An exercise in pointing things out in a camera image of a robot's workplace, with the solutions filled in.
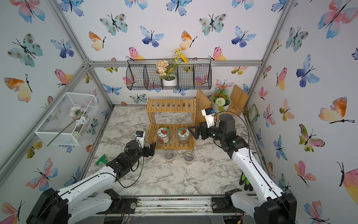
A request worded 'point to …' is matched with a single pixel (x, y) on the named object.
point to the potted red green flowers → (221, 100)
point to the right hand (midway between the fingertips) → (196, 124)
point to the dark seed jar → (189, 158)
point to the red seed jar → (169, 156)
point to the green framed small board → (253, 113)
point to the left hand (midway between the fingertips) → (150, 140)
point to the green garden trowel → (102, 159)
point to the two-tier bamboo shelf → (168, 120)
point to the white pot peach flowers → (168, 78)
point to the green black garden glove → (247, 185)
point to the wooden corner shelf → (238, 100)
